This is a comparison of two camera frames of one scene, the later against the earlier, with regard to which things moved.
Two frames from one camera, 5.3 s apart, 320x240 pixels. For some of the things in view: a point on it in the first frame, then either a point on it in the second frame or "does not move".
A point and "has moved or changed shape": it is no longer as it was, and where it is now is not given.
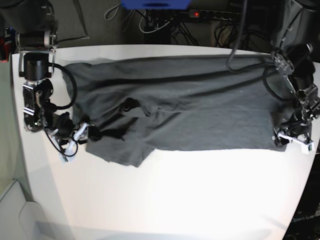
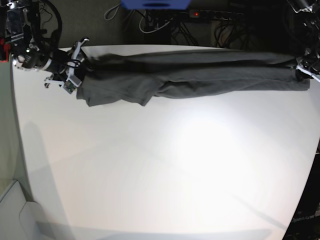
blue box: (155, 4) does not move
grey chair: (21, 217) does not move
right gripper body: (296, 126) to (311, 62)
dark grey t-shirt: (213, 102) has moved or changed shape
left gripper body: (63, 122) to (64, 64)
